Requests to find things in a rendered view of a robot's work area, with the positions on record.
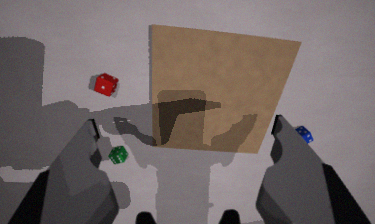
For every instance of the tan mat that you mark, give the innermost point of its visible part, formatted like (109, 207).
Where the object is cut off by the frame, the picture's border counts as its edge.
(216, 91)

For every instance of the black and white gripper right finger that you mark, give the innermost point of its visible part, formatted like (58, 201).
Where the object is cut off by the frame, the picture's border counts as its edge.
(300, 188)

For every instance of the blue die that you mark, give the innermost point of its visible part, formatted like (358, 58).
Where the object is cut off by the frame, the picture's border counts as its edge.
(305, 134)

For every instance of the green die with white pips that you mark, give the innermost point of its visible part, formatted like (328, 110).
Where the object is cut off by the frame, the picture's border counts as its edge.
(118, 155)

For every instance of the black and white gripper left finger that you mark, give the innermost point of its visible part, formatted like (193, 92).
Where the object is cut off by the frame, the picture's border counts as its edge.
(72, 190)

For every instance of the red die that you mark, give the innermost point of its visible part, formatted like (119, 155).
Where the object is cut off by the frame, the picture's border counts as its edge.
(106, 84)

